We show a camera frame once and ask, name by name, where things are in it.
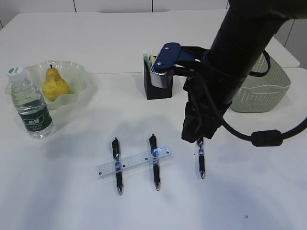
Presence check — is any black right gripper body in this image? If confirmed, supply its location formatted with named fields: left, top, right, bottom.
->
left=181, top=46, right=240, bottom=143

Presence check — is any black gel pen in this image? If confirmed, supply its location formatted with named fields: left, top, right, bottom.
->
left=111, top=138, right=123, bottom=196
left=197, top=137, right=206, bottom=179
left=149, top=134, right=160, bottom=191

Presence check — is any yellow pen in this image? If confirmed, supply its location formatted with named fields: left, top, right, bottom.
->
left=149, top=50, right=155, bottom=66

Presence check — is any mint green pen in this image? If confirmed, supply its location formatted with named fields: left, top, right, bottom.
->
left=142, top=50, right=152, bottom=69

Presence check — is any transparent plastic ruler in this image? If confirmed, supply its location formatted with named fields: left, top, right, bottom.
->
left=96, top=147, right=173, bottom=179

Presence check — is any yellow pear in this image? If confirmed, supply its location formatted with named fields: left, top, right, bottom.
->
left=42, top=64, right=69, bottom=101

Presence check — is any clear water bottle green label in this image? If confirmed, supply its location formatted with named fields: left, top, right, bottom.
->
left=7, top=67, right=53, bottom=139

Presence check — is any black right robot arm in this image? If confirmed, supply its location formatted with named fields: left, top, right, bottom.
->
left=181, top=0, right=307, bottom=147

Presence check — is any black square pen holder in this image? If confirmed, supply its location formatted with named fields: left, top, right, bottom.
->
left=143, top=60, right=173, bottom=100

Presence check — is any green plastic woven basket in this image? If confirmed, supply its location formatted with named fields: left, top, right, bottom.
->
left=230, top=55, right=291, bottom=113

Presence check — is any green wavy glass plate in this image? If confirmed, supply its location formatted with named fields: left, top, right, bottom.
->
left=20, top=61, right=86, bottom=110

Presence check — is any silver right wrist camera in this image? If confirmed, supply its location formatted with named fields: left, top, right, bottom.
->
left=150, top=42, right=183, bottom=89

